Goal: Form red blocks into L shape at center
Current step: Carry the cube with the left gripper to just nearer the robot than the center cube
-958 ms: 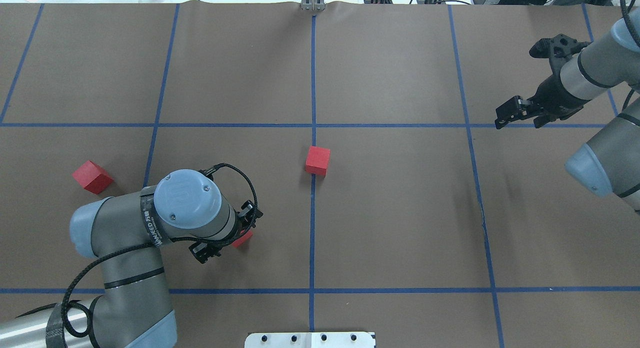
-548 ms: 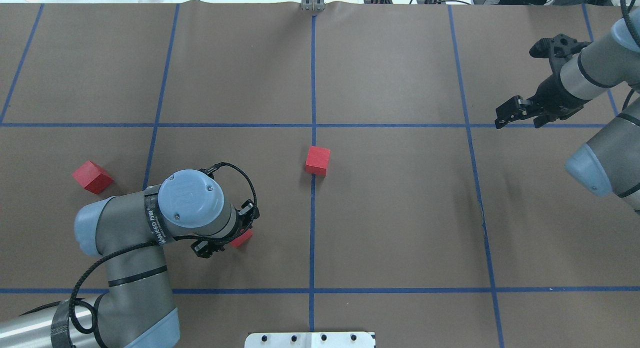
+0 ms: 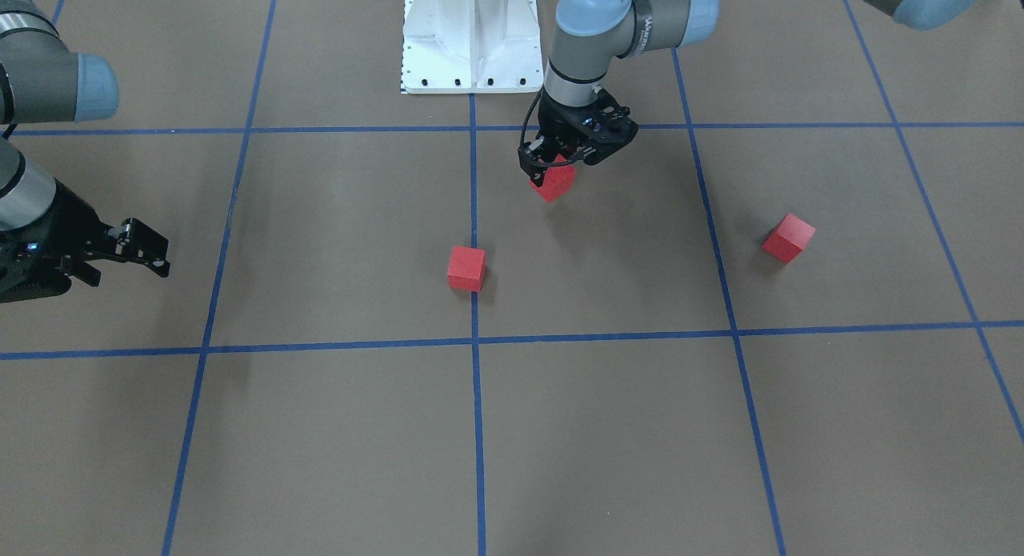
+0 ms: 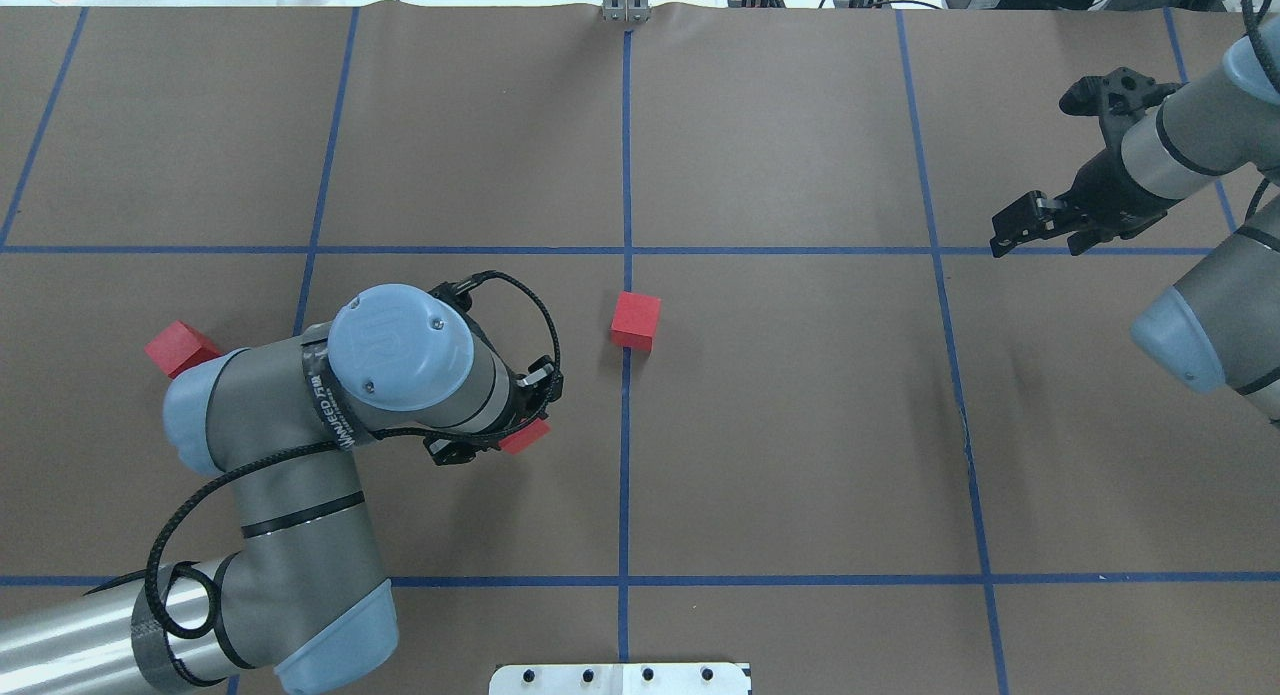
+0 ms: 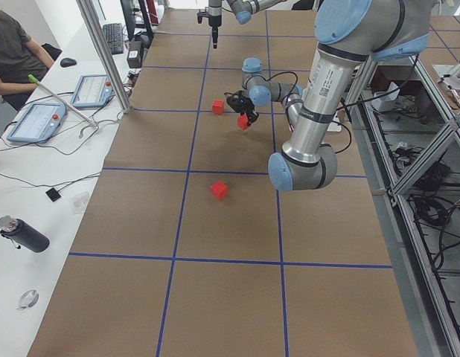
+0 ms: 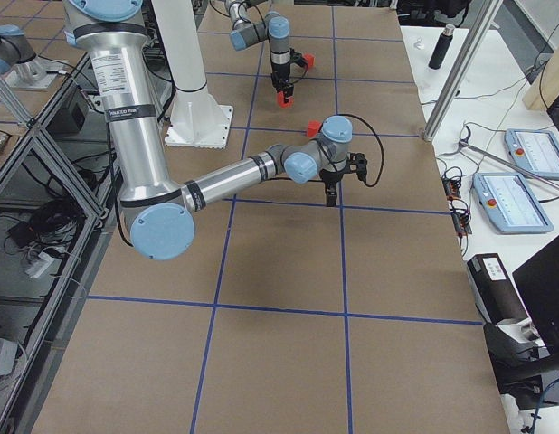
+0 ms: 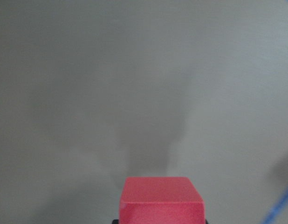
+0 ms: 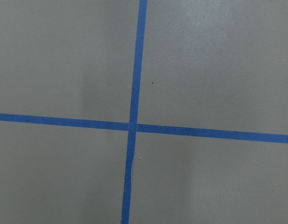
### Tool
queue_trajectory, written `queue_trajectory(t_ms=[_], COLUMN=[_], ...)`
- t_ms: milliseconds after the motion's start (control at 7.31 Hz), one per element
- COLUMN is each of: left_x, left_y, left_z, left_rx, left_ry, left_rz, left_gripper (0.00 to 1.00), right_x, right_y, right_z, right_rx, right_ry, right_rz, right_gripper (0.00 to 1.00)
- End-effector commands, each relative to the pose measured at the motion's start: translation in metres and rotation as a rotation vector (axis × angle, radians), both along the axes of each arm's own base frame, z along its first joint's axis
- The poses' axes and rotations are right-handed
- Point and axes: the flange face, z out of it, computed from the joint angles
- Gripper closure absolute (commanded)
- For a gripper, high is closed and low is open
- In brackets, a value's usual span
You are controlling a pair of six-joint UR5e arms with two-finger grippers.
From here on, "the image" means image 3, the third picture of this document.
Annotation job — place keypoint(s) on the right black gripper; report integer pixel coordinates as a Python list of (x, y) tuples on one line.
[(58, 225)]

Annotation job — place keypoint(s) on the red cube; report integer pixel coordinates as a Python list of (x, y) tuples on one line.
[(466, 268), (789, 238), (557, 181)]

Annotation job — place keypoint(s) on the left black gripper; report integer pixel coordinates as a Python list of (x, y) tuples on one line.
[(554, 125)]

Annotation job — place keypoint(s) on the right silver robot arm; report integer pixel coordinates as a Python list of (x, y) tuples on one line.
[(43, 80)]

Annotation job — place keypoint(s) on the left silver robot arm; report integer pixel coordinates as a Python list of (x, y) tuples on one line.
[(591, 33)]

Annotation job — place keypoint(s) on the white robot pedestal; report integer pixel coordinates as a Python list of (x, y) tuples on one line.
[(471, 47)]

